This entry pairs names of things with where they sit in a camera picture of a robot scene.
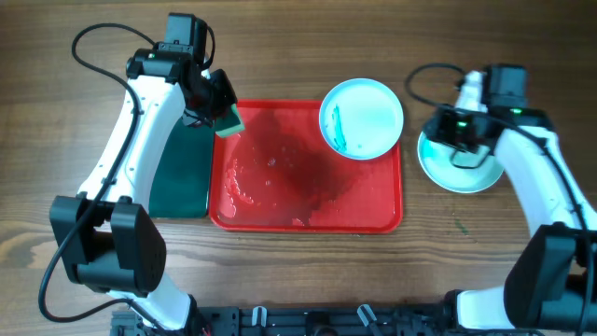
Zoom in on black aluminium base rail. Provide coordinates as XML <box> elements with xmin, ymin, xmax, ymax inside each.
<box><xmin>110</xmin><ymin>303</ymin><xmax>527</xmax><ymax>336</ymax></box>

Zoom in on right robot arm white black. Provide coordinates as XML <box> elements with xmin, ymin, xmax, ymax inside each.
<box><xmin>418</xmin><ymin>64</ymin><xmax>596</xmax><ymax>334</ymax></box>

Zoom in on green yellow sponge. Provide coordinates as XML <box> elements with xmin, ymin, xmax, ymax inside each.
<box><xmin>214</xmin><ymin>105</ymin><xmax>245</xmax><ymax>138</ymax></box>

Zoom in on red plastic tray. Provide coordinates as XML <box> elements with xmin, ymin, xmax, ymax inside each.
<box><xmin>208</xmin><ymin>99</ymin><xmax>404</xmax><ymax>234</ymax></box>

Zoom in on dark green tray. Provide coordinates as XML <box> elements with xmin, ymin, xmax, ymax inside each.
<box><xmin>149</xmin><ymin>121</ymin><xmax>215</xmax><ymax>219</ymax></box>

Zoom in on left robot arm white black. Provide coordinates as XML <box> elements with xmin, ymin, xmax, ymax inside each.
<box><xmin>38</xmin><ymin>43</ymin><xmax>237</xmax><ymax>335</ymax></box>

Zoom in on white plate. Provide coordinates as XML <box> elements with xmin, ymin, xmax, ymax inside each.
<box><xmin>417</xmin><ymin>133</ymin><xmax>504</xmax><ymax>194</ymax></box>
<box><xmin>318</xmin><ymin>78</ymin><xmax>405</xmax><ymax>161</ymax></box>

